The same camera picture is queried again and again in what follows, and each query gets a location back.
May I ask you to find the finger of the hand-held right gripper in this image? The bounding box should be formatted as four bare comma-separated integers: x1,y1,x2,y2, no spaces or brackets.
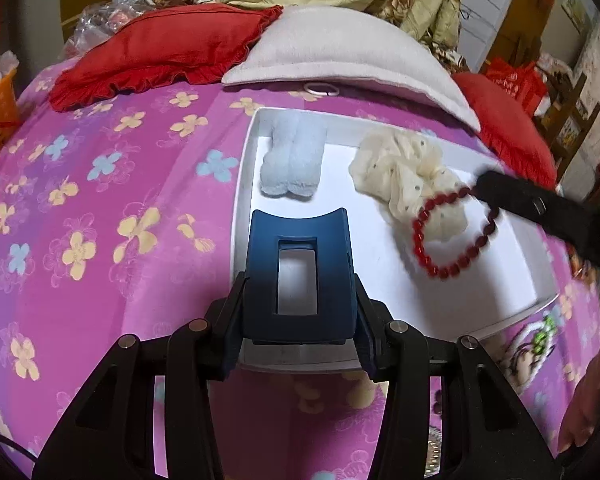
474,169,600,281

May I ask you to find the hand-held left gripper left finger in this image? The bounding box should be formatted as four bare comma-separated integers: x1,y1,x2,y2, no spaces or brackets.
32,270,248,480

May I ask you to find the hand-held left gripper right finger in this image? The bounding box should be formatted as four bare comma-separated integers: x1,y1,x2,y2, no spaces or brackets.
352,275,571,480

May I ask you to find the blue hair claw clip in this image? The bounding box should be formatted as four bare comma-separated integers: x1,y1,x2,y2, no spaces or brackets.
242,207,358,346

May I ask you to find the white cardboard tray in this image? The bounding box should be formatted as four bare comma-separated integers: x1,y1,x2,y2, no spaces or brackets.
230,106,561,373

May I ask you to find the red bead bracelet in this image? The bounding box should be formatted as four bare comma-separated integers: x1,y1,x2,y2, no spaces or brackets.
411,185,503,279

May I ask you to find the white bead bracelet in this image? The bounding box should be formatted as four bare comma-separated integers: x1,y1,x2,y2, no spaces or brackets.
505,317,561,391

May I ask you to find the green bead bracelet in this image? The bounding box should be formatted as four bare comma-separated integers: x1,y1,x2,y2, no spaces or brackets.
532,317,556,356

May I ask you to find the person's right hand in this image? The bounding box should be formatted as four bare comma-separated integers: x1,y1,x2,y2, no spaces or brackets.
557,350,600,461

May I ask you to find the red ruffled pillow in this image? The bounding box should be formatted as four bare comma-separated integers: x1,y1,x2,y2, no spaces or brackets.
49,2,285,112
452,72,558,191

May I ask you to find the wooden chair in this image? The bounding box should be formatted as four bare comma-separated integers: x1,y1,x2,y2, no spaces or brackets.
535,72,600,161

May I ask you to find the red shopping bag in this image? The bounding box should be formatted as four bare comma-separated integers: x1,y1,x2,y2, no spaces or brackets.
485,57,548,116

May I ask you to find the pink floral bedsheet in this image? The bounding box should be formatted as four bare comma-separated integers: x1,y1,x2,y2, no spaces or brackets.
0,60,600,480

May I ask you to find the cream mesh scrunchie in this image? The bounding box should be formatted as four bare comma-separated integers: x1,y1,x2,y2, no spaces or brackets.
349,127,473,238

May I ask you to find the light blue fuzzy scrunchie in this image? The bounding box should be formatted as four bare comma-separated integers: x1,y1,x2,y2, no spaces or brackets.
260,110,329,202

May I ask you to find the white pillow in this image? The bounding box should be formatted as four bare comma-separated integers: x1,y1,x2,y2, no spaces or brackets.
221,6,482,132

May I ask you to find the clear plastic bag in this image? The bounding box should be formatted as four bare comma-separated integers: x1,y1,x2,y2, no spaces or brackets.
62,0,141,61

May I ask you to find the wall picture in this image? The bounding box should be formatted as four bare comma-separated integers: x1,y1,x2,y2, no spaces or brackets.
562,0,593,33

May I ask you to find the white bangle ring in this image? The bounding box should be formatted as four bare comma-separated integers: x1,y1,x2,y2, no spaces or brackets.
304,81,340,98

